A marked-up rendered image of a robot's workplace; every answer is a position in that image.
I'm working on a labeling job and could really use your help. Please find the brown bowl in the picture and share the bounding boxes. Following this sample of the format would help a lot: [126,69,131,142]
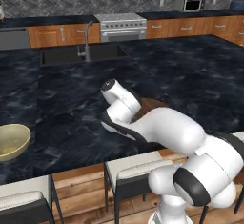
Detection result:
[132,96,172,122]

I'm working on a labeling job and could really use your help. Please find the black stool with white seat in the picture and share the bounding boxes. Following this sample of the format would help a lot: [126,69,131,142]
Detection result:
[231,131,244,215]
[0,173,65,224]
[103,150,174,224]

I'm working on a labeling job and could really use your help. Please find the yellow bowl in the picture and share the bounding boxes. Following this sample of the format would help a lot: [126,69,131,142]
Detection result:
[0,123,32,162]

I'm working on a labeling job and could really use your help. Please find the grey tap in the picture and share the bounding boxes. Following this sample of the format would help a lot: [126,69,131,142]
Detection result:
[76,20,94,63]

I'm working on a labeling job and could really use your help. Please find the black sink basin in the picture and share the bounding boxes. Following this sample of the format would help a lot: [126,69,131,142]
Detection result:
[39,43,131,68]

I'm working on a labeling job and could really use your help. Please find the stainless steel oven range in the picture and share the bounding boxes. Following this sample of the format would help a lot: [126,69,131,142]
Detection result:
[93,12,148,43]

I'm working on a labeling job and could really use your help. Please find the wooden base cupboard run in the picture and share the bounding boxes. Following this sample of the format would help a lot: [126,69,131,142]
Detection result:
[145,14,244,47]
[27,23,101,49]

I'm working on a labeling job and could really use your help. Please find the silver toaster oven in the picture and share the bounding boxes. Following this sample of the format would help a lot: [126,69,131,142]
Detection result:
[174,0,207,13]

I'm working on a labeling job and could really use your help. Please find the grey dishwasher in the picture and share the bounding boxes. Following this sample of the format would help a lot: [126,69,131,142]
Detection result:
[0,27,32,51]

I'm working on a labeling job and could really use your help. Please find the blue container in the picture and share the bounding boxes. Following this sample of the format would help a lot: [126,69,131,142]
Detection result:
[230,0,244,11]

